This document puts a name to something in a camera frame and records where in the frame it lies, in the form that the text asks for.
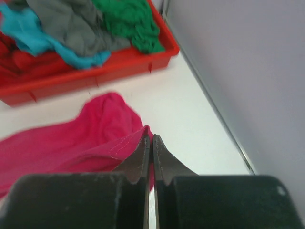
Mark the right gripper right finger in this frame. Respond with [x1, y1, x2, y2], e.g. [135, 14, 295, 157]
[152, 135, 304, 229]

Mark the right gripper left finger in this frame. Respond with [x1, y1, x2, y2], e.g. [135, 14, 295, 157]
[0, 136, 150, 229]

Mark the magenta t shirt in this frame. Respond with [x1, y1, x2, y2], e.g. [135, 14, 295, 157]
[0, 92, 153, 196]

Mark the red plastic bin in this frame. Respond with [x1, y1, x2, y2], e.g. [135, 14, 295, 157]
[0, 1, 179, 106]

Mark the red t shirt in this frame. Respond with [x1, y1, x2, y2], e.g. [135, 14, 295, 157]
[0, 33, 75, 87]

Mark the grey t shirt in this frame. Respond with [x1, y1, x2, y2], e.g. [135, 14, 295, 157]
[25, 0, 131, 58]

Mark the green t shirt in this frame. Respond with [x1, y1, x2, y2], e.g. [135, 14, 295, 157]
[93, 0, 165, 54]

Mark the teal t shirt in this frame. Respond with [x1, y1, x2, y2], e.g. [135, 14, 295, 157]
[0, 3, 111, 69]

